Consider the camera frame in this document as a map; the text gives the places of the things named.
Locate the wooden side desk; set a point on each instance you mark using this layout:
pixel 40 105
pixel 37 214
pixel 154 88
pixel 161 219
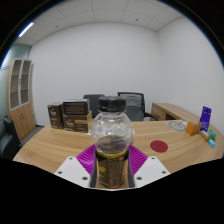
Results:
pixel 163 111

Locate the small yellow box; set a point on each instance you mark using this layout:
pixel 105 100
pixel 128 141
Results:
pixel 204 135

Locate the small dark brown carton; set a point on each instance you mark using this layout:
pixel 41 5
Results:
pixel 55 116

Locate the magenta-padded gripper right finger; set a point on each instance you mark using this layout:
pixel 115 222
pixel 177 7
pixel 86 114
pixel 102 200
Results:
pixel 151 170

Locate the tan cardboard carton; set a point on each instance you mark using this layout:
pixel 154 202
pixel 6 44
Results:
pixel 77 124

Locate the black office chair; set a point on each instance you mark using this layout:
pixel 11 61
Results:
pixel 92 103

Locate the green box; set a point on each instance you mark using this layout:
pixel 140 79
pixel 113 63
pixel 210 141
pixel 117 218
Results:
pixel 212 134

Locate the clear bottle with dark label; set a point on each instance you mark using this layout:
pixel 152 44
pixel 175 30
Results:
pixel 111 133

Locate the black armchair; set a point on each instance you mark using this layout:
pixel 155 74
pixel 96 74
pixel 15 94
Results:
pixel 8 140

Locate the blue-purple flat box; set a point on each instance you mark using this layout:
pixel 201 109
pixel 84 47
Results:
pixel 205 118

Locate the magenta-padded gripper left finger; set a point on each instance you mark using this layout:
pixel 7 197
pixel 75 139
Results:
pixel 71 170

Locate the flat round red coaster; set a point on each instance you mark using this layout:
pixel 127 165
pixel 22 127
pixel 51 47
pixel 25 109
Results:
pixel 158 146

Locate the small light blue pack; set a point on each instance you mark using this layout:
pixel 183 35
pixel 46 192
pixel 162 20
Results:
pixel 211 143

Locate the wooden cabinet with glass doors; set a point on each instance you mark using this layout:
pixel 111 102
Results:
pixel 21 116

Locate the grey mesh office chair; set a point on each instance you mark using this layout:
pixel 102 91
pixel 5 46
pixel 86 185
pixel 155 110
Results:
pixel 136 106

